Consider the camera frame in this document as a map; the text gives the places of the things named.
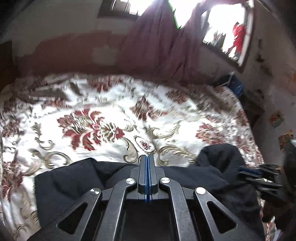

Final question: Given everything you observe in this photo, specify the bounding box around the black garment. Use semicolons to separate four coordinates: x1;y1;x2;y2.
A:
35;144;265;240

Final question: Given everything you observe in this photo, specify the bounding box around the blue bag by bed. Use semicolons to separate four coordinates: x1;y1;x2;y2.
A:
216;72;243;98

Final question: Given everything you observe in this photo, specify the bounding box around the floral white red bedspread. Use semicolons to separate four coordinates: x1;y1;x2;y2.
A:
1;74;263;240

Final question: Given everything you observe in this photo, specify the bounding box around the right pink curtain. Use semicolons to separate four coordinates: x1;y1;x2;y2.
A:
169;1;213;80

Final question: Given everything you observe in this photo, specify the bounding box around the pink curtain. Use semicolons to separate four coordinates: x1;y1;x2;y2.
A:
117;1;178;75
169;1;213;80

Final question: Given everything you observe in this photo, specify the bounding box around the red garment outside window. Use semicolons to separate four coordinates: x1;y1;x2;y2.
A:
228;22;246;59

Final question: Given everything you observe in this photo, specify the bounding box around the left pink curtain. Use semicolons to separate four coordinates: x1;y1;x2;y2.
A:
117;1;178;75

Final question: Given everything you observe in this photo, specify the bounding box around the window with dark frame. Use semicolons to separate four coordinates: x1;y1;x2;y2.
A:
98;1;254;72

